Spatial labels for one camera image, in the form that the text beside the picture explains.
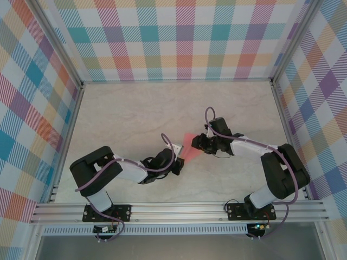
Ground grey metal base panel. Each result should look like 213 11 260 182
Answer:
35 235 326 260

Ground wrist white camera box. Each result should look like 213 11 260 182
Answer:
169 142 185 158
203 123 215 139

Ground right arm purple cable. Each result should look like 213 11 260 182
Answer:
204 107 301 241

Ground black circuit board white labels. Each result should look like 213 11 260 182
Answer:
93 225 119 233

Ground aluminium corner post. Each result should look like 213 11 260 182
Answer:
271 0 319 85
31 0 83 89

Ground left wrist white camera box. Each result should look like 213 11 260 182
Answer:
169 142 185 158

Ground pink square paper sheet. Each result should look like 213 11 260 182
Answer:
178 132 203 165

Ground black circuit board green light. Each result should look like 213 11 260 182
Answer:
248 222 272 232

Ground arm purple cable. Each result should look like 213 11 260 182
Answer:
74 132 177 242
204 107 301 241

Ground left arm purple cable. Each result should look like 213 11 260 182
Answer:
74 132 177 242

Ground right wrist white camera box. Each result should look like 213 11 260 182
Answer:
203 123 215 139

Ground thin aluminium wall base rail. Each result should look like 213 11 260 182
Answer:
81 78 273 85

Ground aluminium table edge rail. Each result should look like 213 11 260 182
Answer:
47 83 86 204
271 81 310 200

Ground slotted white cable duct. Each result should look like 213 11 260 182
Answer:
43 226 249 236

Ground wide aluminium mounting rail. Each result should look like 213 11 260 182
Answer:
29 200 330 224

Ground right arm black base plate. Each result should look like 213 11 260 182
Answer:
226 203 277 222

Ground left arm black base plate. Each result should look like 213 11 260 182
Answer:
82 204 133 223

